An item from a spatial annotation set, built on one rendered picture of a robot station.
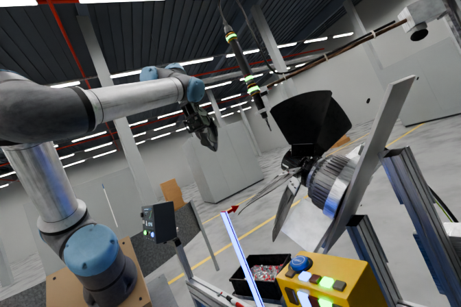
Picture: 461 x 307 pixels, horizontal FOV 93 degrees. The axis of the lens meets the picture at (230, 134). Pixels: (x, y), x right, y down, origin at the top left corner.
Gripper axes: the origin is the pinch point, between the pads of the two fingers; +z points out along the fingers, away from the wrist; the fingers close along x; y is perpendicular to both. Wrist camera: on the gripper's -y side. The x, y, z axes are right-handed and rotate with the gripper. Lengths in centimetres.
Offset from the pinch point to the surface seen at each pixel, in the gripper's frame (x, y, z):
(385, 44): 521, -1243, -144
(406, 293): 35, -97, 144
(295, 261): 17.9, 28.9, 32.1
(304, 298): 18, 35, 35
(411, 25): 78, -17, -6
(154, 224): -53, -10, 18
